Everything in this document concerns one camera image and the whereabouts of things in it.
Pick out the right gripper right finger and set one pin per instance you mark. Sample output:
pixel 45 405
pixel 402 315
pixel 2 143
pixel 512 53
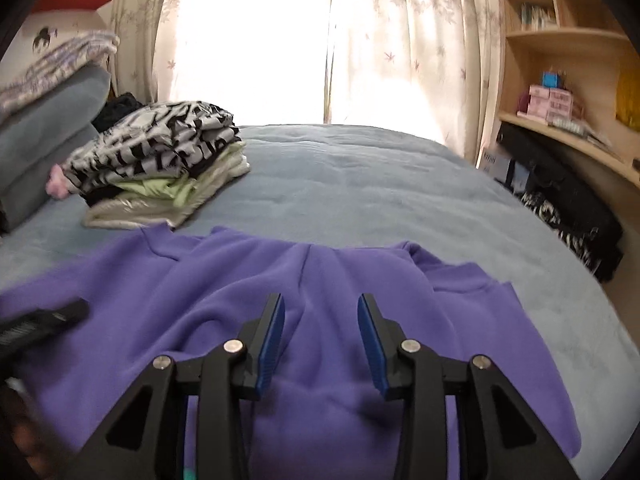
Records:
pixel 499 434

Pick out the black white patterned cloth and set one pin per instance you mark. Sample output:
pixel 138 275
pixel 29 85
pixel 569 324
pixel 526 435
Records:
pixel 578 240

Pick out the black white patterned folded garment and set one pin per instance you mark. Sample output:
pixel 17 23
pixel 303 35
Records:
pixel 161 140

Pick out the teal pillow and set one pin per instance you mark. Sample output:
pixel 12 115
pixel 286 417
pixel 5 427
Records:
pixel 44 134

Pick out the yellow cloth on shelf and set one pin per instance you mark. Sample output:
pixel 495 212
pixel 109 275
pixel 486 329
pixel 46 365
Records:
pixel 627 99

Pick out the wooden bookshelf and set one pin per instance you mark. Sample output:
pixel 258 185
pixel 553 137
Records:
pixel 582 41

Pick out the person's left hand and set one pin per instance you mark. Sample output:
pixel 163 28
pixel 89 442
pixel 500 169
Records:
pixel 37 445

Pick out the cream shiny folded garment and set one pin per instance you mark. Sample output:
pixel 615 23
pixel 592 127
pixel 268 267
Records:
pixel 130 210

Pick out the purple zip hoodie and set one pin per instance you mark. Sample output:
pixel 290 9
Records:
pixel 153 292

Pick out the light green folded garment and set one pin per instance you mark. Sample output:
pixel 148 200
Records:
pixel 175 187

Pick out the floral quilt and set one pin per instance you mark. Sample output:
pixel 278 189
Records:
pixel 55 67

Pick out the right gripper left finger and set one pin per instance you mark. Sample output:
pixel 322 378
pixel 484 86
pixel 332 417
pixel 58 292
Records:
pixel 144 434

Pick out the pink boxes on shelf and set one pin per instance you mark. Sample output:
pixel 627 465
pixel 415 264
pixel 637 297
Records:
pixel 550 100

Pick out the pink white plush toy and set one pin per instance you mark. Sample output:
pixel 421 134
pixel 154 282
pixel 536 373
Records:
pixel 58 186

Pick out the teal bed blanket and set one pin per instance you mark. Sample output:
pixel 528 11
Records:
pixel 353 187

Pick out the floral sheer curtain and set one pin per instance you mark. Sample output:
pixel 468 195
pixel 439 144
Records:
pixel 430 68

